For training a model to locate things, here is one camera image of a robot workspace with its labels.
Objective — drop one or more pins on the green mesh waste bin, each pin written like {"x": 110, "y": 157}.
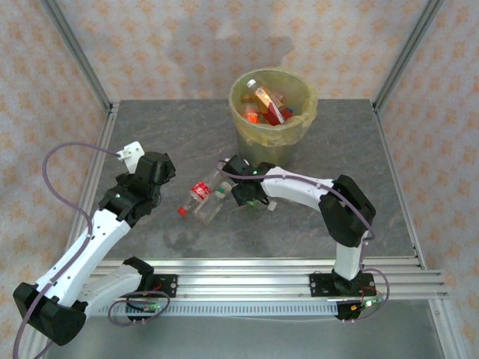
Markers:
{"x": 262, "y": 157}

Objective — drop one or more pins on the aluminium frame post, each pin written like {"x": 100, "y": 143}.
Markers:
{"x": 405, "y": 56}
{"x": 81, "y": 56}

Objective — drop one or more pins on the clear bottle green cap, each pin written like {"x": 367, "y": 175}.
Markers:
{"x": 221, "y": 193}

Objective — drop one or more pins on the aluminium frame leg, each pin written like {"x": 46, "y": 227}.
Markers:
{"x": 446, "y": 344}
{"x": 35, "y": 349}

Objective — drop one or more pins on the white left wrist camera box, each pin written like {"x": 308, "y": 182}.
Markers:
{"x": 131, "y": 151}

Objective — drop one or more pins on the small green circuit board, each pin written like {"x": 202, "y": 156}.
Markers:
{"x": 149, "y": 308}
{"x": 368, "y": 303}

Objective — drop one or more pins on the gold and red label bottle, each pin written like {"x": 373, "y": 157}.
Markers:
{"x": 263, "y": 97}

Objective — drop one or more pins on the orange label clear bottle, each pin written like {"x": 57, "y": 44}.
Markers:
{"x": 250, "y": 116}

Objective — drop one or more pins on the red label cola bottle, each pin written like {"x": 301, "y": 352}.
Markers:
{"x": 201, "y": 190}

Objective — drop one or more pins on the green label clear bottle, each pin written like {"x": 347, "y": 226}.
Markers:
{"x": 272, "y": 205}

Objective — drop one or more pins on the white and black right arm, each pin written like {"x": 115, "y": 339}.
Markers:
{"x": 348, "y": 213}

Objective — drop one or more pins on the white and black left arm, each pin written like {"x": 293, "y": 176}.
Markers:
{"x": 86, "y": 247}

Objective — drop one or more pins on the aluminium front rail beam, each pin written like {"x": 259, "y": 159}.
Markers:
{"x": 239, "y": 280}

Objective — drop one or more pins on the yellow plastic bin liner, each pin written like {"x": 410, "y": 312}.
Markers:
{"x": 278, "y": 136}

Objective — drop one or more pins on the grey metal lower panel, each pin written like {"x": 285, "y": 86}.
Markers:
{"x": 239, "y": 340}

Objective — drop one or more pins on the orange label bottle brown cap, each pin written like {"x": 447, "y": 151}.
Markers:
{"x": 287, "y": 113}

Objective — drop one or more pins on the aluminium table side rail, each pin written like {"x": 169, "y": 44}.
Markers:
{"x": 384, "y": 131}
{"x": 106, "y": 131}

